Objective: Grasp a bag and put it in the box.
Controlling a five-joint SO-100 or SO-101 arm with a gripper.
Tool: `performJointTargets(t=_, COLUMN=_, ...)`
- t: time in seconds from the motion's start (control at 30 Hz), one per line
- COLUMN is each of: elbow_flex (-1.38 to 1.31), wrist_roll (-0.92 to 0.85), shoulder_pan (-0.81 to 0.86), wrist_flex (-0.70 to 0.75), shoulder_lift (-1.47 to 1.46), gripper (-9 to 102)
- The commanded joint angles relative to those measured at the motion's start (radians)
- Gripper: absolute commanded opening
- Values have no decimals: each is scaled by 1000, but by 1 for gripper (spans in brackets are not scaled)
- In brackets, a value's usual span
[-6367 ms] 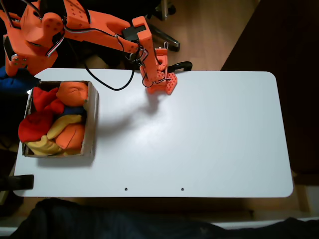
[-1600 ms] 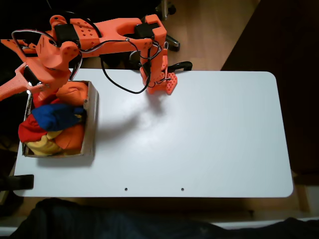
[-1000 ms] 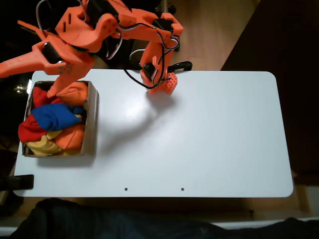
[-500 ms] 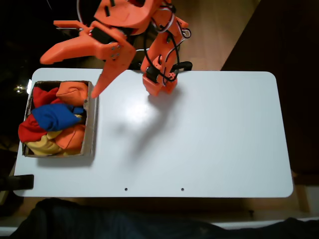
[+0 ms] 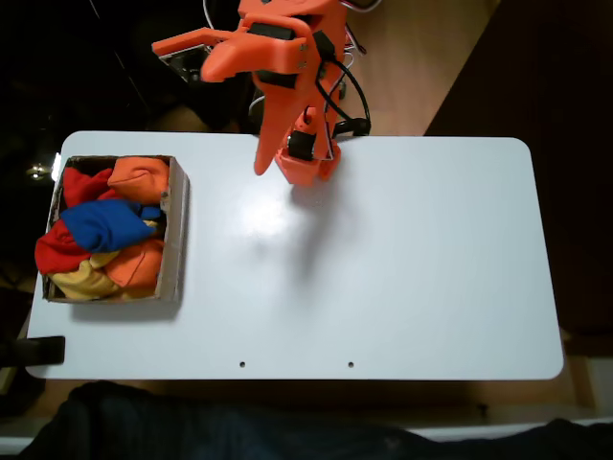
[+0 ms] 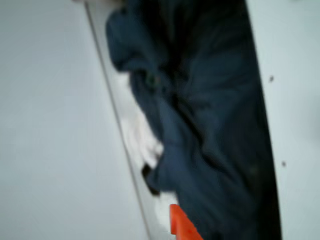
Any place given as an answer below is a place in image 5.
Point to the large blue bean bag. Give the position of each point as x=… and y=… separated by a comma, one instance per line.
x=105, y=227

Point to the cardboard box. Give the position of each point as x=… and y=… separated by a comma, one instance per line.
x=174, y=239

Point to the black rectangular block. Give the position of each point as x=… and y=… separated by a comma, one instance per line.
x=43, y=350

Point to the small blue bean bag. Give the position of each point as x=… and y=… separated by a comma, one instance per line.
x=152, y=212

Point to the orange gripper camera mount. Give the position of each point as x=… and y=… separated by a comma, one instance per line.
x=182, y=45

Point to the black table clamp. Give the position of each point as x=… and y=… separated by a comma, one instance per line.
x=356, y=125

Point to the orange bean bag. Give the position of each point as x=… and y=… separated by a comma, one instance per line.
x=139, y=266
x=139, y=179

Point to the person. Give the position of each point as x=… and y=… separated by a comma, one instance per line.
x=191, y=426

